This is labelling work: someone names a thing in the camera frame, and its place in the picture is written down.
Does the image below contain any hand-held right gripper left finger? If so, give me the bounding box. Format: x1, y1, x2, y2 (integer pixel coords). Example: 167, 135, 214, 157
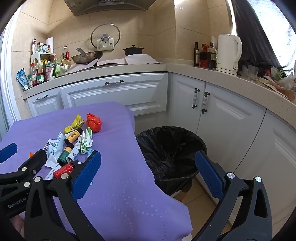
24, 150, 105, 241

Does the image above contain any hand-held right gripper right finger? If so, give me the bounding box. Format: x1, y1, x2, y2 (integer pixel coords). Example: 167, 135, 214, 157
194, 150, 273, 241

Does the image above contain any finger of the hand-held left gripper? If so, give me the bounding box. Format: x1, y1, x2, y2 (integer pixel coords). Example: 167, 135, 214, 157
0, 149, 48, 193
0, 143, 18, 164

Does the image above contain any light blue snack wrapper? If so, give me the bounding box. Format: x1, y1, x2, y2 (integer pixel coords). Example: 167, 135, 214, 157
42, 138, 61, 167

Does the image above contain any white paper scrap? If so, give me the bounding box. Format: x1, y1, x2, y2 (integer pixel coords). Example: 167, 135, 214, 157
43, 160, 61, 181

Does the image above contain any brown bottle red label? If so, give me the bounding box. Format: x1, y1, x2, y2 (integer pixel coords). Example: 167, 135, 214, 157
53, 160, 79, 179

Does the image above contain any brown bottle green label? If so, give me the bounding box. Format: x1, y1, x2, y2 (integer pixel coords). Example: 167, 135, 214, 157
57, 144, 74, 166

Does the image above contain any white sachet black print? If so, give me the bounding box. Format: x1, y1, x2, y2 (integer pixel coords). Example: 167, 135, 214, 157
66, 137, 82, 164

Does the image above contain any white squeezed tube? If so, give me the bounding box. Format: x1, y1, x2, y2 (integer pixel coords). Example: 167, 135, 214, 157
52, 133, 65, 158

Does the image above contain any green white wrapper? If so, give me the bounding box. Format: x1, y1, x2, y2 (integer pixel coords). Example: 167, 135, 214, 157
80, 128, 93, 154

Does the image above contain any brown bottle yellow label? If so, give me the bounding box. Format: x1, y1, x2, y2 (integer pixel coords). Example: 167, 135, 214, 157
64, 128, 83, 144

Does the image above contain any trash bin with black bag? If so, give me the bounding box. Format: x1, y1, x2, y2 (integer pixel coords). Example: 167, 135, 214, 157
135, 126, 208, 196

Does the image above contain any red plastic bag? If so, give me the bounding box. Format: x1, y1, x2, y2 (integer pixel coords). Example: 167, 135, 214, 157
86, 113, 102, 133

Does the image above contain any yellow snack wrapper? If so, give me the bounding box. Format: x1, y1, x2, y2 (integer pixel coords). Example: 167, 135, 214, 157
64, 114, 85, 134

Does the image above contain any purple tablecloth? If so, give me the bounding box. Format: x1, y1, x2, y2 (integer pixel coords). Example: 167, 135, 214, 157
0, 101, 193, 241

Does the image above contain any small white cabinet door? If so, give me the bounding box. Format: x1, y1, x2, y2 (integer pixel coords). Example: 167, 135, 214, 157
26, 89, 63, 117

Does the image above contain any blue seasoning packet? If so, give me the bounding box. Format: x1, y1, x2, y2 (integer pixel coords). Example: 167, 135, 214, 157
16, 68, 30, 91

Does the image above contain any wide white drawer front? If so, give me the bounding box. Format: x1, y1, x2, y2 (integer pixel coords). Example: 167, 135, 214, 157
60, 72, 169, 116

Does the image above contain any cluster of condiment bottles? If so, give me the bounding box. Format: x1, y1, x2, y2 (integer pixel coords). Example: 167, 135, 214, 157
28, 38, 70, 87

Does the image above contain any white spice rack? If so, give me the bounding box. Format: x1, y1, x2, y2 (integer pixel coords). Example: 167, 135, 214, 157
31, 52, 56, 70

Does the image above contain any brown paper bag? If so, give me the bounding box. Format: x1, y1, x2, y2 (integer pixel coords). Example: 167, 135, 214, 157
257, 77, 296, 103

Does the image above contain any glass cup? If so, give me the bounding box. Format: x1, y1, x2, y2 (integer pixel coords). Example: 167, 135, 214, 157
247, 65, 259, 81

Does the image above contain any white cloth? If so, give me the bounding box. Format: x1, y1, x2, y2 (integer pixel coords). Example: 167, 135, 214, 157
125, 54, 163, 64
66, 58, 126, 75

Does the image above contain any steel wok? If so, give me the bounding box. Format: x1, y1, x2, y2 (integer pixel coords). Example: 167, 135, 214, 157
71, 47, 104, 65

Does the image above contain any red black sauce container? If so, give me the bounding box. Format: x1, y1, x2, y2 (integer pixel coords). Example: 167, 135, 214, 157
199, 44, 210, 68

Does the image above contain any clear bottle dark sauce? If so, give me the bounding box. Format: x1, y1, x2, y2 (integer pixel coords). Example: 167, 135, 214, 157
206, 42, 218, 69

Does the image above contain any dark oil bottle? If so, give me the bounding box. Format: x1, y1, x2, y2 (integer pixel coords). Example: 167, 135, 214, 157
194, 42, 200, 67

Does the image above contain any clear plastic bag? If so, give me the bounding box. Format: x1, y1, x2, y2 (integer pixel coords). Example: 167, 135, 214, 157
277, 72, 296, 90

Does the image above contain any white electric kettle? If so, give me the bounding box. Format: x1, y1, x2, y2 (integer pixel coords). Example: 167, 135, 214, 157
216, 34, 243, 76

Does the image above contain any black pot with lid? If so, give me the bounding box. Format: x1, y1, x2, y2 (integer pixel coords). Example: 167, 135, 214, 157
122, 45, 144, 56

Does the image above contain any glass pot lid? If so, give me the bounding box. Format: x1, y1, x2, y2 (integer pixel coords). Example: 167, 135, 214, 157
90, 23, 121, 49

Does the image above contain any dark curtain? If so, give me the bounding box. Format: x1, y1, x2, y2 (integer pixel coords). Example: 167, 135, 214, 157
231, 0, 289, 70

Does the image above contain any steel range hood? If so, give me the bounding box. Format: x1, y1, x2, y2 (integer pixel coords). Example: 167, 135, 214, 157
63, 0, 158, 16

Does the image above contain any white door frame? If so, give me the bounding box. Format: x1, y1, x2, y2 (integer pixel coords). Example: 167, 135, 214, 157
0, 14, 26, 128

